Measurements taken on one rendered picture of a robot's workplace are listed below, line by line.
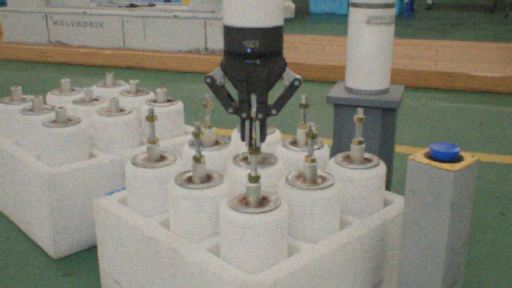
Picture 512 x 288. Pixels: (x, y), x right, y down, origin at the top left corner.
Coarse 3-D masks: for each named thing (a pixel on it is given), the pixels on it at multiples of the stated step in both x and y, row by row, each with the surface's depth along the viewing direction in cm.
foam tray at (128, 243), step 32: (96, 224) 100; (128, 224) 92; (160, 224) 92; (352, 224) 90; (384, 224) 92; (128, 256) 94; (160, 256) 87; (192, 256) 81; (288, 256) 85; (320, 256) 81; (352, 256) 87; (384, 256) 94
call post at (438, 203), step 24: (408, 168) 80; (432, 168) 77; (408, 192) 81; (432, 192) 78; (456, 192) 77; (408, 216) 82; (432, 216) 79; (456, 216) 79; (408, 240) 83; (432, 240) 80; (456, 240) 80; (408, 264) 84; (432, 264) 81; (456, 264) 82
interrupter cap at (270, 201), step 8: (240, 192) 83; (264, 192) 83; (272, 192) 83; (232, 200) 81; (240, 200) 81; (264, 200) 81; (272, 200) 81; (280, 200) 80; (232, 208) 78; (240, 208) 78; (248, 208) 78; (256, 208) 78; (264, 208) 78; (272, 208) 78
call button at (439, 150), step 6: (432, 144) 80; (438, 144) 80; (444, 144) 80; (450, 144) 80; (432, 150) 79; (438, 150) 78; (444, 150) 78; (450, 150) 77; (456, 150) 78; (432, 156) 79; (438, 156) 78; (444, 156) 78; (450, 156) 77
